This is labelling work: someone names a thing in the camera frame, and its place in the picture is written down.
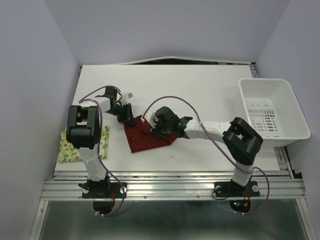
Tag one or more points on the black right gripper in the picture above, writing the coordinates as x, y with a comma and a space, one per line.
156, 129

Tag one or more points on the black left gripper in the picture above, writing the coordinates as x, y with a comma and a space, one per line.
128, 118

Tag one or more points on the red polka dot skirt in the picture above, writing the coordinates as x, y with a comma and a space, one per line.
140, 138

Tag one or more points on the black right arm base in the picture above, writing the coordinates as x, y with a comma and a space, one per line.
239, 196

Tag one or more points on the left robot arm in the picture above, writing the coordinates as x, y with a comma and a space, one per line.
85, 126

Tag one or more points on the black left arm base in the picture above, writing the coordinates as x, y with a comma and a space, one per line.
108, 198

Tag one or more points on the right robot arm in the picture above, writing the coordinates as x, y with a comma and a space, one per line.
241, 140

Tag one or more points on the lemon print folded skirt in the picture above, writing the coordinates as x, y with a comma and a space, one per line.
69, 154

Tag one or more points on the white plastic basket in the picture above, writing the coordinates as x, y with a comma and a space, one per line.
270, 107

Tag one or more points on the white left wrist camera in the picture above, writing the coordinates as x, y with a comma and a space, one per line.
125, 98

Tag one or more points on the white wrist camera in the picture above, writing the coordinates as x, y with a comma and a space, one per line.
149, 117
125, 98

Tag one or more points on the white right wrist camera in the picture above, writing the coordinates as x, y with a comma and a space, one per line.
149, 117

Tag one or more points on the aluminium frame rail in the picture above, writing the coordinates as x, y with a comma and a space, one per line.
172, 185

